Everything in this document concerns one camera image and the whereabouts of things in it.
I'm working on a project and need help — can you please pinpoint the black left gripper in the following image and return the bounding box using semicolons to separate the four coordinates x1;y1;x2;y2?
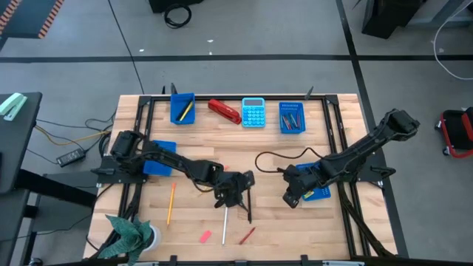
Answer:
213;170;256;215

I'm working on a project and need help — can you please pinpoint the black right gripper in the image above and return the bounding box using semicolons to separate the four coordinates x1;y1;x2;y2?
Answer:
282;165;319;210

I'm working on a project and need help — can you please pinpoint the yellow pen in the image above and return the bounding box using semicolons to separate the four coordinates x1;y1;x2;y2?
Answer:
179;100;194;122

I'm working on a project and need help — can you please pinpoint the white pencil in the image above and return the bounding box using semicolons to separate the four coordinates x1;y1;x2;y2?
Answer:
221;206;229;247

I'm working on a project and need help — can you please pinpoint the blue slotted plastic bin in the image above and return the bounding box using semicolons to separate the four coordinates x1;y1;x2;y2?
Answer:
169;92;196;126
143;140;177;177
295;161;333;202
278;101;307;134

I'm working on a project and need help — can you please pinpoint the red pen bottom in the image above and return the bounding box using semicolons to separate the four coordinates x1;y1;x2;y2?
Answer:
238;226;257;246

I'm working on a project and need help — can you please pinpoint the white plant pot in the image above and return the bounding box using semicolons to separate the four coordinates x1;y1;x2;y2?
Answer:
142;221;163;253

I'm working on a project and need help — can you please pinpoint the light blue calculator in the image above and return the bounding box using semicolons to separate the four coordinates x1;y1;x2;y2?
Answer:
241;97;267;129

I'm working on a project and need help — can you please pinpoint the red stapler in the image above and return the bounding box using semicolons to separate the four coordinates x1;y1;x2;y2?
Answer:
207;98;242;126

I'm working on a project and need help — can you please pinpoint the green leafy plant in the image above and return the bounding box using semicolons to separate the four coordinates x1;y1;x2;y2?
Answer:
98;214;154;265

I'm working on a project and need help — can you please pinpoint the black power adapter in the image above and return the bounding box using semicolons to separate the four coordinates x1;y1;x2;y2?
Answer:
55;148;87;168

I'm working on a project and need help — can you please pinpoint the red black rolling stool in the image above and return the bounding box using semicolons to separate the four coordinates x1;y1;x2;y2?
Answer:
434;106;473;160

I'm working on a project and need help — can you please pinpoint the black cabinet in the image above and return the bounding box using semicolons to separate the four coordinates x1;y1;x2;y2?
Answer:
361;0;423;40

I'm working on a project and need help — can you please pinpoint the black equipment box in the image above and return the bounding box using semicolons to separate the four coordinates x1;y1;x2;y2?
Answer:
148;0;205;14

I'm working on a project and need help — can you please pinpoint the black side table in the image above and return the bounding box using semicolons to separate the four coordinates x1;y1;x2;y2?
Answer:
0;91;98;266

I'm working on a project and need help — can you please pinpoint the mint green stapler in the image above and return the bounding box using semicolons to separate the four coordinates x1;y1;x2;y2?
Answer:
0;92;28;122

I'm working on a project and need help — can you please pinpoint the orange striped black mat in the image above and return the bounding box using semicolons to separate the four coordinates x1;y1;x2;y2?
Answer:
0;0;66;40

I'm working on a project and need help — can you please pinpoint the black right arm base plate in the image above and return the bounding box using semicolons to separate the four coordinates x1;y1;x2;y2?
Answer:
328;153;397;183

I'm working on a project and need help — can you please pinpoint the black aluminium rig frame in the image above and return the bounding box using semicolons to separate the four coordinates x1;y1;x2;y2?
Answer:
83;83;399;266

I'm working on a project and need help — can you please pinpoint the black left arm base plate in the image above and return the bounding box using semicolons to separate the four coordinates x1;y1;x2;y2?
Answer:
91;154;149;185

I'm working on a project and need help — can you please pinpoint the yellow floor cable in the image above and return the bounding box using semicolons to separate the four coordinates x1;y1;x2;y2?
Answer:
34;124;112;147

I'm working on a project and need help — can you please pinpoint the coiled black cable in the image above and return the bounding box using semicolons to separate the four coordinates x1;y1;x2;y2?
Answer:
163;2;193;30

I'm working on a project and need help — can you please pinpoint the white floor cable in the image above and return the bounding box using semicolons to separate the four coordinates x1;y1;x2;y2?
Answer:
432;2;473;81

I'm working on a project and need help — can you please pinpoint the grey metal table frame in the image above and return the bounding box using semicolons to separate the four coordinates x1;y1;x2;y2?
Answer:
404;0;473;31

